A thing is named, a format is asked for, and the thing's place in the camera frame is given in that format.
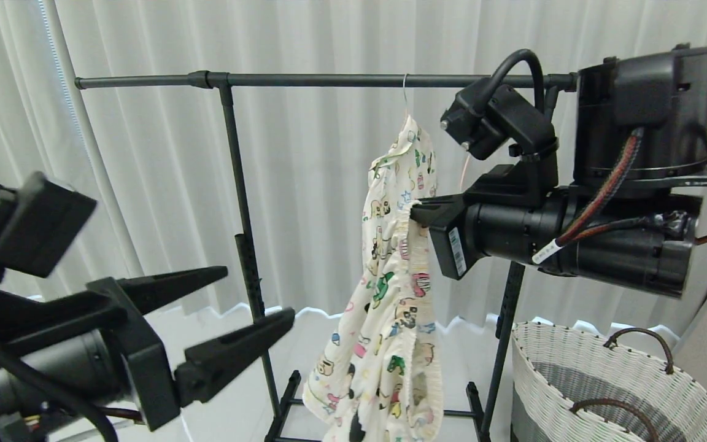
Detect black clothes rack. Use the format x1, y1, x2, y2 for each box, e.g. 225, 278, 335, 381
74, 71, 578, 442

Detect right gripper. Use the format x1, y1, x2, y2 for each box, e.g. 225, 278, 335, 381
427, 187, 698, 300

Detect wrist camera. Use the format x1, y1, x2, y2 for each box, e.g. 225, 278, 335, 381
0, 172, 128, 363
439, 83, 560, 206

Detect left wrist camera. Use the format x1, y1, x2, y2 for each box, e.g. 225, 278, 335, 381
0, 172, 128, 363

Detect white laundry basket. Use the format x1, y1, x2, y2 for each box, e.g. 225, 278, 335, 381
510, 320, 707, 442

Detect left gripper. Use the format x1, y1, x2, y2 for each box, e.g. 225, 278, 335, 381
0, 266, 296, 430

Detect cream printed pants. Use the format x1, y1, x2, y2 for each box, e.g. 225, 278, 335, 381
303, 212, 447, 442

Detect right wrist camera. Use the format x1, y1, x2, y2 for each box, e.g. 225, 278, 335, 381
439, 83, 560, 206

